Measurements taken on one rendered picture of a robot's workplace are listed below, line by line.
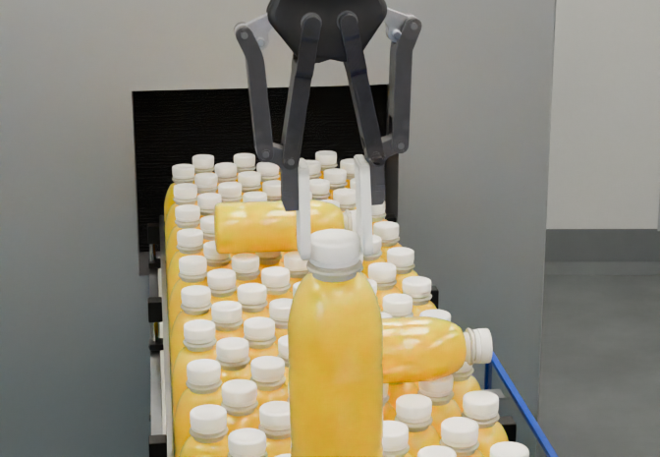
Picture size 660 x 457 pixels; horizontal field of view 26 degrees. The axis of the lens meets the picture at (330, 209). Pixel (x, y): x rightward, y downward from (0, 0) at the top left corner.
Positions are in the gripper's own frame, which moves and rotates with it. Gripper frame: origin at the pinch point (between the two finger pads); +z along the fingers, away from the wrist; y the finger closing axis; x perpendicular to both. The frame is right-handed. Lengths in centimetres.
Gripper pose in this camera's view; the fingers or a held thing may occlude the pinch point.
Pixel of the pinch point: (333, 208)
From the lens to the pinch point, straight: 104.9
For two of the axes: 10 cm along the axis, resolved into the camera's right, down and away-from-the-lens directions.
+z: 0.3, 9.6, 2.8
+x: -1.3, -2.8, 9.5
